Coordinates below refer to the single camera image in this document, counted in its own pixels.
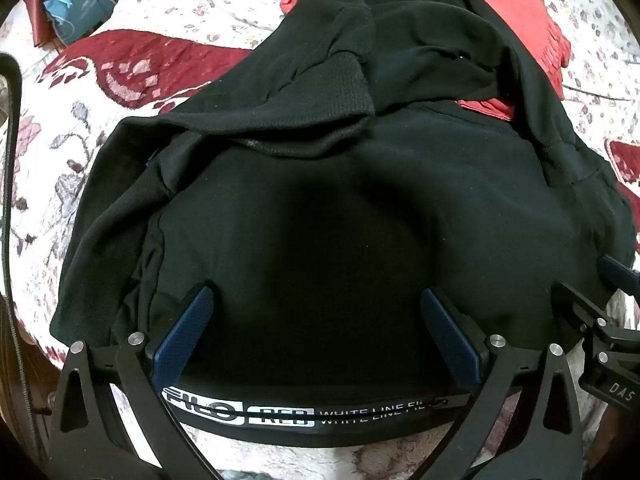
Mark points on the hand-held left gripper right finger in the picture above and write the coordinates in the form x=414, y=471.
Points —
x=452, y=331

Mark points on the red cloth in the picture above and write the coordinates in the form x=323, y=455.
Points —
x=500, y=0

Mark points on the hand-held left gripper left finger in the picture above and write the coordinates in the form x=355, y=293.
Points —
x=183, y=331

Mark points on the floral bedspread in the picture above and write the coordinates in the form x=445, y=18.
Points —
x=200, y=10

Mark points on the black pants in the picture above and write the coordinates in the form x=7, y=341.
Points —
x=320, y=210

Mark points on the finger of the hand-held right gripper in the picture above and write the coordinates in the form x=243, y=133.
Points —
x=619, y=272
x=575, y=302

